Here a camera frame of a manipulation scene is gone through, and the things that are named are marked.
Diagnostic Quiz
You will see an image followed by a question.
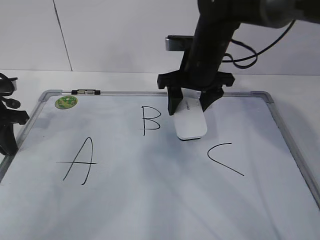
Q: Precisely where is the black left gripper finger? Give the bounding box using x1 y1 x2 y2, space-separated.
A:
0 123 18 155

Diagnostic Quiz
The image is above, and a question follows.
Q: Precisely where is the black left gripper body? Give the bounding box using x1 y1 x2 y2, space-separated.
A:
0 98 30 125

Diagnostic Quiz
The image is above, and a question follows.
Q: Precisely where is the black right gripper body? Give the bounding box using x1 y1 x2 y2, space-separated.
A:
157 15 235 91

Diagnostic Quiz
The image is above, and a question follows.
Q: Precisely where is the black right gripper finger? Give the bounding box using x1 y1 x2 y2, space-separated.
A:
167 87 183 116
199 88 224 112

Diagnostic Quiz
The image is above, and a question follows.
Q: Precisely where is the white whiteboard eraser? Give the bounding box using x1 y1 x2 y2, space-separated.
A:
173 97 208 141

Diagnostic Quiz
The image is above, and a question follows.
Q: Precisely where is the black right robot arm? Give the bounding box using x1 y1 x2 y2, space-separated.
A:
157 0 320 116

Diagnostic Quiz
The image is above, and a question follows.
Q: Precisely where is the green round magnet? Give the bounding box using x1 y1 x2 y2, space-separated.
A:
54 95 78 110

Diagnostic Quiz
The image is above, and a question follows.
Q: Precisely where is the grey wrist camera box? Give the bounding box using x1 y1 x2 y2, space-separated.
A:
165 35 194 52

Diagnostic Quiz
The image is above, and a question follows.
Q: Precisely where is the whiteboard with aluminium frame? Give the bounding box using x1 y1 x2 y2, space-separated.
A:
0 90 320 240

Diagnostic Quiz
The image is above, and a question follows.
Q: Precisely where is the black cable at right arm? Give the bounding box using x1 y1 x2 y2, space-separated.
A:
221 19 297 70

